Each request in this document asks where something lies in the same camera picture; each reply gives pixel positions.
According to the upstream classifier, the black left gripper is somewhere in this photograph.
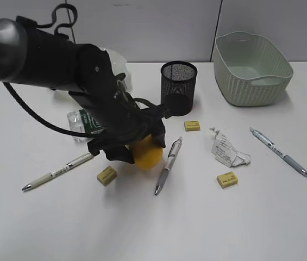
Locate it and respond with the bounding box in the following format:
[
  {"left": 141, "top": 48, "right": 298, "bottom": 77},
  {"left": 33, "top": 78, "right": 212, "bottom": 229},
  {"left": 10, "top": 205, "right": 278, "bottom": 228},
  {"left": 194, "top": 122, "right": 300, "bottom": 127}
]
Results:
[{"left": 68, "top": 84, "right": 170, "bottom": 164}]

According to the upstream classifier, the yellow mango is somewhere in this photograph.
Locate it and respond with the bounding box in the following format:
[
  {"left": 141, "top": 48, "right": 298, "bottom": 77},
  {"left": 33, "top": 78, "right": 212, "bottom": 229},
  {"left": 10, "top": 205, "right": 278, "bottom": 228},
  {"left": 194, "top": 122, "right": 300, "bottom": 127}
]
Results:
[{"left": 126, "top": 134, "right": 163, "bottom": 171}]

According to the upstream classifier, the clear plastic water bottle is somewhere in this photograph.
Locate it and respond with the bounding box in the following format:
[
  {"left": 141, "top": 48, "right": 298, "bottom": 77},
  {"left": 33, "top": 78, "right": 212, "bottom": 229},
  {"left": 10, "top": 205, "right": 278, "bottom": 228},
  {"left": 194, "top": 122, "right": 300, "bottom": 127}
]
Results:
[{"left": 67, "top": 109, "right": 103, "bottom": 134}]

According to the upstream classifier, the beige ballpoint pen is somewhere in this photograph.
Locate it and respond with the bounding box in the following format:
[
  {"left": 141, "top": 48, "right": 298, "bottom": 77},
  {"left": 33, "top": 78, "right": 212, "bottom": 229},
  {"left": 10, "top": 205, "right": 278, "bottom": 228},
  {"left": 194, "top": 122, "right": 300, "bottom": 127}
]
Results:
[{"left": 21, "top": 153, "right": 95, "bottom": 192}]

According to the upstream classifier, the white waste paper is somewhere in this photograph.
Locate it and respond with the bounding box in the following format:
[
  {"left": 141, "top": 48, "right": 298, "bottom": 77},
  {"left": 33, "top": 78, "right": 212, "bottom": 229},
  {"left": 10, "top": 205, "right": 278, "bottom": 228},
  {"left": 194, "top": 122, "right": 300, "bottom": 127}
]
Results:
[{"left": 210, "top": 127, "right": 251, "bottom": 167}]

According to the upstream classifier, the blue grey ballpoint pen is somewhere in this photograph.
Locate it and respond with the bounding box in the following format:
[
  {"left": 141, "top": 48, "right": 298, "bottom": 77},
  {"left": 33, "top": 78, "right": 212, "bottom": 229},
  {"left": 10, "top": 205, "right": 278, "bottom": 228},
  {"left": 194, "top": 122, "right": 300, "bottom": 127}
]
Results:
[{"left": 249, "top": 127, "right": 307, "bottom": 178}]

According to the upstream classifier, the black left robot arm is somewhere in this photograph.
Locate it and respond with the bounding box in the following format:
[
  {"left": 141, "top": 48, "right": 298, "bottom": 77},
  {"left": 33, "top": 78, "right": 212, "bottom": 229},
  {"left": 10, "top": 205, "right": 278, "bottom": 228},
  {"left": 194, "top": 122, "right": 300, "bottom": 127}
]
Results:
[{"left": 0, "top": 17, "right": 170, "bottom": 164}]

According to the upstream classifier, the purple grey ballpoint pen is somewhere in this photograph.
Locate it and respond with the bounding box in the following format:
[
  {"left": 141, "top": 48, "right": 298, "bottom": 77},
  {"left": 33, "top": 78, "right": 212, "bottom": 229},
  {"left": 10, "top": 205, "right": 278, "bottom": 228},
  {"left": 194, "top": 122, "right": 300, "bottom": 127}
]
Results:
[{"left": 154, "top": 136, "right": 183, "bottom": 196}]

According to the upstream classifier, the yellow eraser left front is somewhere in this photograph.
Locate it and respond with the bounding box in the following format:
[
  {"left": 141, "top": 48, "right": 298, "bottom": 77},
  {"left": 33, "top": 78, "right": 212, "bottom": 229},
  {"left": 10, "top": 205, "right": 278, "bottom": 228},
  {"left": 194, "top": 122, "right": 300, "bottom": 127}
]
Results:
[{"left": 97, "top": 166, "right": 117, "bottom": 187}]

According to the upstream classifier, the yellow eraser near holder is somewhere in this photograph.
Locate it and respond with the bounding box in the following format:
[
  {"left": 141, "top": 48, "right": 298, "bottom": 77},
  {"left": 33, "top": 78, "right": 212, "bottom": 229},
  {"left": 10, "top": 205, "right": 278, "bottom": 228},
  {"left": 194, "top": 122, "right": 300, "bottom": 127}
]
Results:
[{"left": 184, "top": 121, "right": 201, "bottom": 132}]

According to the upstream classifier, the black mesh pen holder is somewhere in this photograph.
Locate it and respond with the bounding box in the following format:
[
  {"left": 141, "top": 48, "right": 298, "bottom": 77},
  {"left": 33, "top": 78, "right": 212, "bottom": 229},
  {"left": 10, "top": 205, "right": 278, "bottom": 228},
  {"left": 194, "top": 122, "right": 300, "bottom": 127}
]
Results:
[{"left": 160, "top": 61, "right": 198, "bottom": 116}]

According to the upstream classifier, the pale green wavy glass plate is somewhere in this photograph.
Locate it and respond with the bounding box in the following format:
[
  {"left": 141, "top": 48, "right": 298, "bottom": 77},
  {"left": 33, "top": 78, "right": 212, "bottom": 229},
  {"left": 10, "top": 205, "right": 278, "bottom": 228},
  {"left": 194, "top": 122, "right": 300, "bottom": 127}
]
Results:
[{"left": 52, "top": 48, "right": 133, "bottom": 100}]

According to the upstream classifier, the yellow eraser right front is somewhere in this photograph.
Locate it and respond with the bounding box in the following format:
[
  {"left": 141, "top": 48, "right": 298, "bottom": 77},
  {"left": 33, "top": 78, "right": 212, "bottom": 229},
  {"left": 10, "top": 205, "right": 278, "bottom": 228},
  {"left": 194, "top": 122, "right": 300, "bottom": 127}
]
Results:
[{"left": 216, "top": 171, "right": 238, "bottom": 189}]

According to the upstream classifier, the pale green woven basket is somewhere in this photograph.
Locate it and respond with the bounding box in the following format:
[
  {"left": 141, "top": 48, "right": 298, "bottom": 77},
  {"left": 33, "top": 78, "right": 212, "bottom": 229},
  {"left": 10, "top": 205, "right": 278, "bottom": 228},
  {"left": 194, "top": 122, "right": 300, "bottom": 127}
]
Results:
[{"left": 214, "top": 31, "right": 293, "bottom": 107}]

